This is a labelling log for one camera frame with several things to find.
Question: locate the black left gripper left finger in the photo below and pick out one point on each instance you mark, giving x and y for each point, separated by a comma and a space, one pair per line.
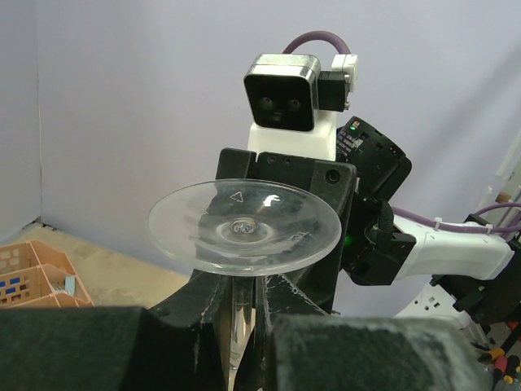
110, 342

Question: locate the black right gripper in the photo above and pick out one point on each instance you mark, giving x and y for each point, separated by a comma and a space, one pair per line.
275, 214

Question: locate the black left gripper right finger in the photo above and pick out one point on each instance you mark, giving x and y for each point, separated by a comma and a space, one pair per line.
297, 346

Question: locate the pink tinted wine glass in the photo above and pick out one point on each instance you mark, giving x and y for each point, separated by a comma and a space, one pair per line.
173, 225

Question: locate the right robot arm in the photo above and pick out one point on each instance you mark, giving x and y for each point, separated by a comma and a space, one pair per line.
474, 267

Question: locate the orange plastic file organizer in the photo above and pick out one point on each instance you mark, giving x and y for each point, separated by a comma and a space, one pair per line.
34, 274

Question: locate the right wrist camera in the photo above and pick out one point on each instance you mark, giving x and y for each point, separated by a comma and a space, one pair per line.
295, 103

